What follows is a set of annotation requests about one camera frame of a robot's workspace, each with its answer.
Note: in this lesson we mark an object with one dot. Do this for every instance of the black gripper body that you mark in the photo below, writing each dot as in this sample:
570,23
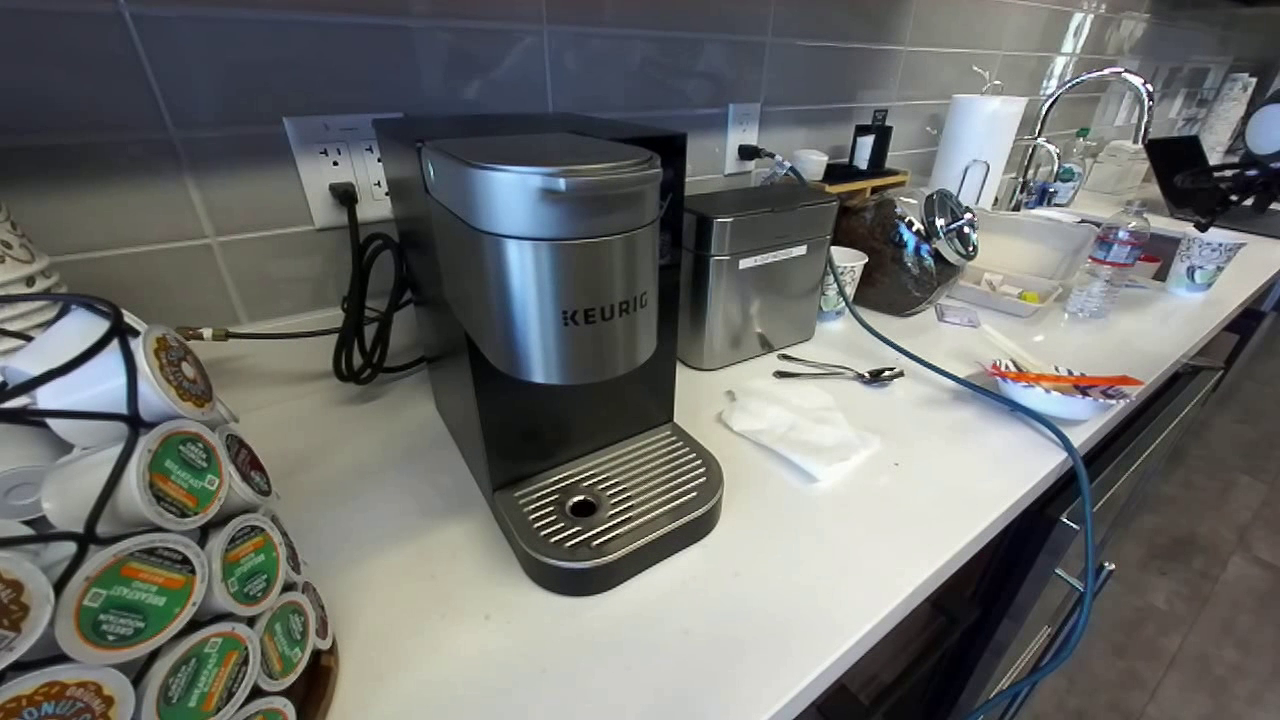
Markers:
1253,203

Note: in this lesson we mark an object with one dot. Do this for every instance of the small white paper cup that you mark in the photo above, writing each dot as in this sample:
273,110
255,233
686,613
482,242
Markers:
840,280

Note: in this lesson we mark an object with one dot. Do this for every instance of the black silver Keurig coffee machine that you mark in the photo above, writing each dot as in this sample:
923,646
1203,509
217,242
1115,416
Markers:
562,332

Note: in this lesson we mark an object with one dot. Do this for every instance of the dark lid coffee pod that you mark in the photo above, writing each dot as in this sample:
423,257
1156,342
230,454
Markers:
251,467

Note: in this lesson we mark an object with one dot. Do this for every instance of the green lid coffee pod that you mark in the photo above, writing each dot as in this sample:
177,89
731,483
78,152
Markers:
251,567
203,673
181,475
284,640
133,603

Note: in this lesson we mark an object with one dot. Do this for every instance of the brown lid coffee pod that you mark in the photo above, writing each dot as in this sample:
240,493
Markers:
60,697
181,371
19,605

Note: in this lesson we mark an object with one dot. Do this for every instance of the black laptop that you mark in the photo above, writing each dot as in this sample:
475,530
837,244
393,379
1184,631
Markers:
1182,180

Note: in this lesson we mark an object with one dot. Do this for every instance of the steel sink basin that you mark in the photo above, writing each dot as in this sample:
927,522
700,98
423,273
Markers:
1174,255

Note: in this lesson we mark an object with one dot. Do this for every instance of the clear plastic water bottle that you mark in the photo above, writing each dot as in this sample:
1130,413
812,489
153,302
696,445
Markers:
1107,267

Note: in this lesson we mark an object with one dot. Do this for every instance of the chrome sink faucet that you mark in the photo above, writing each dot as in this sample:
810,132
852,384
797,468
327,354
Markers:
1085,84

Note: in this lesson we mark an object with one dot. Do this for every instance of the orange packets bundle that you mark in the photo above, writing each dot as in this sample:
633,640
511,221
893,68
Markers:
1064,383

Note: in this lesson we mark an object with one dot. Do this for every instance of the white paper towel roll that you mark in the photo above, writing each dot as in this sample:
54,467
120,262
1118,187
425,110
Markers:
981,143

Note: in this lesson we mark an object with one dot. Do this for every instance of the patterned rim paper plate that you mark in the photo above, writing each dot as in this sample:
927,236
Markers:
1061,403

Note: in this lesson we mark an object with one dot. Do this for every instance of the chrome paper towel holder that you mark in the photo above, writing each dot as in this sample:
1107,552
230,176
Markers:
972,180

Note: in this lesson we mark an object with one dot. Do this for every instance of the wooden countertop rack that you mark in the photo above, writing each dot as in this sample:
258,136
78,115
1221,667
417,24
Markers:
866,187

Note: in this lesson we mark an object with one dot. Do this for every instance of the black box on rack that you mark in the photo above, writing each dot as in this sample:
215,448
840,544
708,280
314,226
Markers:
871,147

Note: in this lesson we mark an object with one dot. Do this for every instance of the metal spoon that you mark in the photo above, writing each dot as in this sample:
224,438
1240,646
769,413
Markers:
852,379

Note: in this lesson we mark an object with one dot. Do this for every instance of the small white bowl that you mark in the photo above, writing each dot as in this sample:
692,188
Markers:
810,164

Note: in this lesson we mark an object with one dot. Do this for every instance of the thin metal utensil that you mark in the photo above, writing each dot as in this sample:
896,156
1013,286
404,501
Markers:
818,361

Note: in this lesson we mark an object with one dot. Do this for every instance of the white paper napkin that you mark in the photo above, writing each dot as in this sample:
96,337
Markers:
801,435

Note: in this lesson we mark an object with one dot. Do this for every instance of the white ruffled paper stack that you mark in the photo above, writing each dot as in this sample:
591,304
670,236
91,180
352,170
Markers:
22,273

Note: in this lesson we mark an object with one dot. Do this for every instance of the white single wall outlet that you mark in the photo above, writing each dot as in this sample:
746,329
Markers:
742,132

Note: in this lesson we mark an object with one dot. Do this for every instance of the white double wall outlet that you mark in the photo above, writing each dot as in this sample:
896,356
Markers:
327,160

